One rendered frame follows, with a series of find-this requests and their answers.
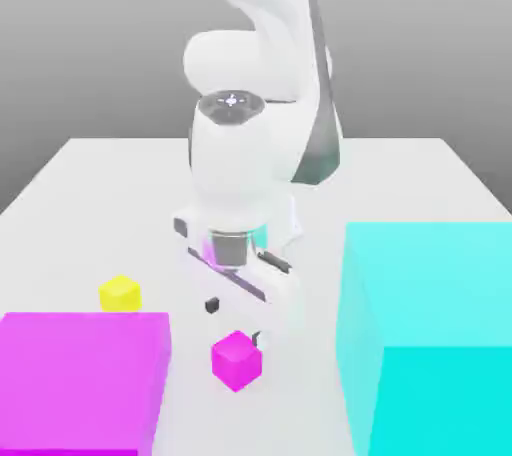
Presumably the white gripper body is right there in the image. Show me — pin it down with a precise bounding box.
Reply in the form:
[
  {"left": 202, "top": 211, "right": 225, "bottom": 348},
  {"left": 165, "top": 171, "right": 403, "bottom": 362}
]
[{"left": 184, "top": 244, "right": 302, "bottom": 332}]

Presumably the small magenta cube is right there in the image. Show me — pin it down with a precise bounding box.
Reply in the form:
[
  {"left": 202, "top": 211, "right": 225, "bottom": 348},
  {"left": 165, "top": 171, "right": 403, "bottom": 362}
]
[{"left": 210, "top": 329, "right": 264, "bottom": 394}]

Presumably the small yellow cube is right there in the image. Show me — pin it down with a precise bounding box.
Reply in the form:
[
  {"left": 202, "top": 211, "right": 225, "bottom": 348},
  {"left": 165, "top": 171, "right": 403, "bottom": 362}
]
[{"left": 97, "top": 274, "right": 144, "bottom": 314}]

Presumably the large magenta box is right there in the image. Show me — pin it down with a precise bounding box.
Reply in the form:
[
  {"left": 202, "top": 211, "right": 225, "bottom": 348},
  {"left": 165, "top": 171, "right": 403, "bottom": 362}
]
[{"left": 0, "top": 310, "right": 172, "bottom": 456}]

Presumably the large cyan box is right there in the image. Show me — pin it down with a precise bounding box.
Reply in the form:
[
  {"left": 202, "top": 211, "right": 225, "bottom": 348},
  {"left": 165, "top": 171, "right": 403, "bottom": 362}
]
[{"left": 334, "top": 221, "right": 512, "bottom": 456}]

